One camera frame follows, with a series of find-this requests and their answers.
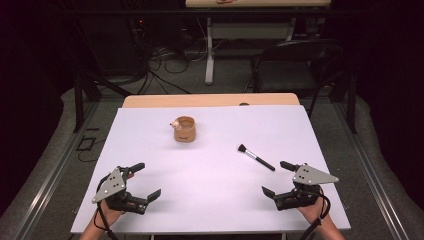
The black folding chair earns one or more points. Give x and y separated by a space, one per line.
290 71

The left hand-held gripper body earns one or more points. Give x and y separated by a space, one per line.
111 186

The black metal stand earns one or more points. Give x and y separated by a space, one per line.
83 93

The wooden cup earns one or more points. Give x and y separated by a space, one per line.
184 131

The dark equipment cabinet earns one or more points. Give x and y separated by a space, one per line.
113 46

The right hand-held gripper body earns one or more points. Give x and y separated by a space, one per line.
310 176

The small dark round object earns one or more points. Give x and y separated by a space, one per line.
244 104

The white-legged wooden table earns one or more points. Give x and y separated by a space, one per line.
246 31

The person's left hand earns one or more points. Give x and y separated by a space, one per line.
111 215

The metal floor rail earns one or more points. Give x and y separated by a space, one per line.
370 173
55 166

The person's right hand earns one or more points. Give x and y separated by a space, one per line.
311 211

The black horizontal bar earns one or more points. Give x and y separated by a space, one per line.
133 12

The black makeup brush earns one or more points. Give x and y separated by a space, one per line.
256 157

